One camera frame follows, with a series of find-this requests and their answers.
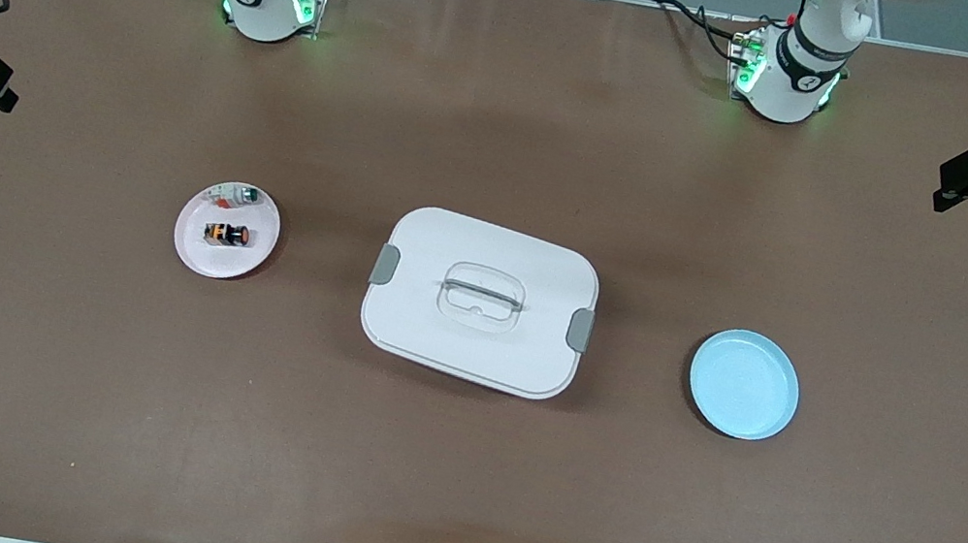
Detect orange push button switch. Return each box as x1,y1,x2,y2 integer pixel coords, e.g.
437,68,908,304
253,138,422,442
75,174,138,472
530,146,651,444
202,218,253,253

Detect grey box latch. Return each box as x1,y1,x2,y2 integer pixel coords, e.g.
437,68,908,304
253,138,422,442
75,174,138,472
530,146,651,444
368,241,403,289
565,306,597,355

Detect white lidded storage box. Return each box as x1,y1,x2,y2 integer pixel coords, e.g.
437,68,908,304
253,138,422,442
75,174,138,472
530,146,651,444
351,197,610,408

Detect pink round plate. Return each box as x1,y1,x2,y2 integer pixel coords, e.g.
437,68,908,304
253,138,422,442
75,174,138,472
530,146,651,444
168,173,288,289

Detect light blue round plate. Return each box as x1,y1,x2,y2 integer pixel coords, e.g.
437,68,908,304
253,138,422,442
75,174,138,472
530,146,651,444
680,322,810,449

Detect black arm base cables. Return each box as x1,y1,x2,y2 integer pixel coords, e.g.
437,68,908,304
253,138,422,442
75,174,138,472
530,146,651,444
644,0,766,68

